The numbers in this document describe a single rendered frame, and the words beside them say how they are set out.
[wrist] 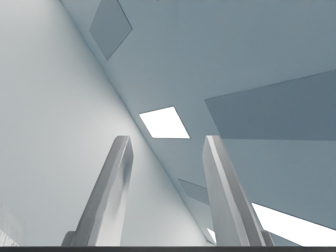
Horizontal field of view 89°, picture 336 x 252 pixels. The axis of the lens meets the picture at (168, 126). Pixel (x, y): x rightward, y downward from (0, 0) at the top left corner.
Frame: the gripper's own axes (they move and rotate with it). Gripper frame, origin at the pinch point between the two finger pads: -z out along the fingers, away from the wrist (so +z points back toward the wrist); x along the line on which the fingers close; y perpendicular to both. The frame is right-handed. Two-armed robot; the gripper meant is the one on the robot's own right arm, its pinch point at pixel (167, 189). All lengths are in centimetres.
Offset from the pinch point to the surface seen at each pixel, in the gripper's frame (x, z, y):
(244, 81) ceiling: -71, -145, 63
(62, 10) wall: 197, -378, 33
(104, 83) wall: 133, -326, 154
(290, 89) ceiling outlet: -98, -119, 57
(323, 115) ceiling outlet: -119, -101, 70
